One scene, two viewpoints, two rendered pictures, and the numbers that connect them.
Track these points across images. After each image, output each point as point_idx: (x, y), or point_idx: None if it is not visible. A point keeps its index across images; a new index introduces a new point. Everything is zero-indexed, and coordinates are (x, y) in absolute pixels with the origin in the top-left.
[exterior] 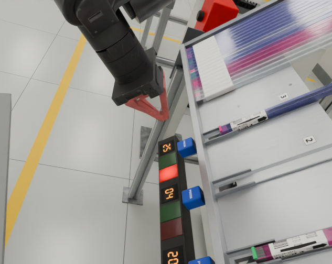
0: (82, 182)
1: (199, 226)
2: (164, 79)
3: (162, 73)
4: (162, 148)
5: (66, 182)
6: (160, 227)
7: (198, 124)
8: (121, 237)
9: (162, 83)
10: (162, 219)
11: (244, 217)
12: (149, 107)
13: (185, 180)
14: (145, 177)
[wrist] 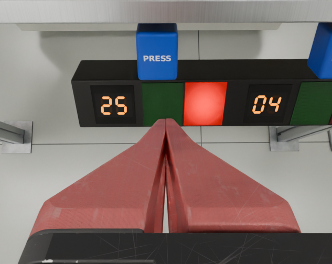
0: (0, 219)
1: (58, 36)
2: (109, 184)
3: (130, 231)
4: (112, 116)
5: (4, 243)
6: None
7: (110, 0)
8: (88, 148)
9: (325, 240)
10: (323, 120)
11: None
12: (171, 215)
13: (205, 61)
14: None
